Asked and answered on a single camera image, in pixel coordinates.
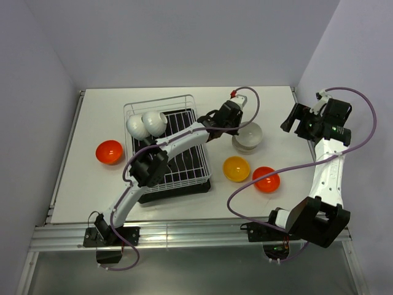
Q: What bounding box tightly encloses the orange plastic bowl right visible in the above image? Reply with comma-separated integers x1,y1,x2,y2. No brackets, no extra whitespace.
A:
252,167,281,193

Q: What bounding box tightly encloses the orange plastic bowl left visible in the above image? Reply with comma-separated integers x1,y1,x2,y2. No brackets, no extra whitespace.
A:
95,140,123,165

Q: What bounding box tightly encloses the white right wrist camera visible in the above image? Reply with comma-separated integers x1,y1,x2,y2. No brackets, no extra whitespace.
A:
309,89,332,115

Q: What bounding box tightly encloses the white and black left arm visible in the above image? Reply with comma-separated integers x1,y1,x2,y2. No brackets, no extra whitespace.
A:
88,96,246,245

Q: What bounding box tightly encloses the yellow plastic bowl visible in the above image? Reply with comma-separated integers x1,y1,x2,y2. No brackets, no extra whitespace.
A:
222,156,251,183

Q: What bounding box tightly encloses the orange plastic bowl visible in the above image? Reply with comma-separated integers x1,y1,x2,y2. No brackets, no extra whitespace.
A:
95,140,123,165
252,167,281,193

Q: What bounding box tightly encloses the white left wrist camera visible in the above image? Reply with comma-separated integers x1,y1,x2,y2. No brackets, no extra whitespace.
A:
230,90,247,110

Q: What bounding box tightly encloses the white wire dish rack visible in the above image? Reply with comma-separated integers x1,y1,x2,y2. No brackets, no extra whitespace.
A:
123,94,210,186

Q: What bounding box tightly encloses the aluminium frame rail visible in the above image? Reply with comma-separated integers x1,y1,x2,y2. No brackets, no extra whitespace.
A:
29,216,352,252

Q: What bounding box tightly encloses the white ribbed ceramic bowl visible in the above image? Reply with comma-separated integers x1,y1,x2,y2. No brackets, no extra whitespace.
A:
142,111,168,137

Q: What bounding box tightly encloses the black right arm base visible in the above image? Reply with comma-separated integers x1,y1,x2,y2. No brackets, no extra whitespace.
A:
240,222,300,263

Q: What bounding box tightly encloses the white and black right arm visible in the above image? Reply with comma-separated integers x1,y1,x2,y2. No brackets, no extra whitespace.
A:
265,97,352,248

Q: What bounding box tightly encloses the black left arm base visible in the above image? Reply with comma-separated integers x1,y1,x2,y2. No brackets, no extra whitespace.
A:
82,227,140,264

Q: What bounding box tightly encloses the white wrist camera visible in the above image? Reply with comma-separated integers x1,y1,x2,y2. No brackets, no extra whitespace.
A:
230,90,247,110
309,89,332,115

